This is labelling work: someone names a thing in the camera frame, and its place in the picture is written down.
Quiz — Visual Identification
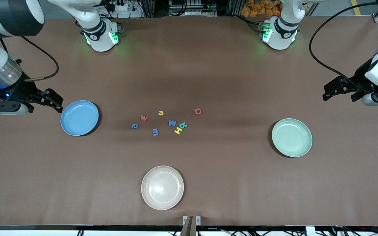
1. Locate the orange packaged goods pile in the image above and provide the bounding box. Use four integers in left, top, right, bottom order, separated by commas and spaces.
241, 0, 281, 17

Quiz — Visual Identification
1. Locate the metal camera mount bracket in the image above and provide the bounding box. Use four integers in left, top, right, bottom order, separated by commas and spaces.
182, 215, 201, 236

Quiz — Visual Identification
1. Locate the blue plate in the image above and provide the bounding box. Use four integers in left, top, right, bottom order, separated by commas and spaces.
60, 100, 99, 136

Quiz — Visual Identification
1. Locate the pale green plate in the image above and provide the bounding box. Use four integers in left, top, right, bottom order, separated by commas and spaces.
272, 118, 313, 158

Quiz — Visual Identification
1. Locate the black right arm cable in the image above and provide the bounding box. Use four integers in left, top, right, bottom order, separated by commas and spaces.
0, 35, 60, 82

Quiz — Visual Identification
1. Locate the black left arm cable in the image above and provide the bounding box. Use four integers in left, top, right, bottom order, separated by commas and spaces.
309, 1, 378, 90

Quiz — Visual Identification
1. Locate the white power strip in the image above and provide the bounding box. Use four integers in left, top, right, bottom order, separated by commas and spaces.
105, 0, 134, 12

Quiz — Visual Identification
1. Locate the beige plate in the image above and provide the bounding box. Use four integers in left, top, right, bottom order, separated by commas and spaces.
141, 166, 184, 210

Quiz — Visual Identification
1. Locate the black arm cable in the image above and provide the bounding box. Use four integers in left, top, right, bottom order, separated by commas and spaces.
0, 35, 60, 82
309, 1, 378, 90

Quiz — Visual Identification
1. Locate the grey electronics rack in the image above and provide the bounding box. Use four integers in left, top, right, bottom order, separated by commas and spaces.
169, 0, 209, 17

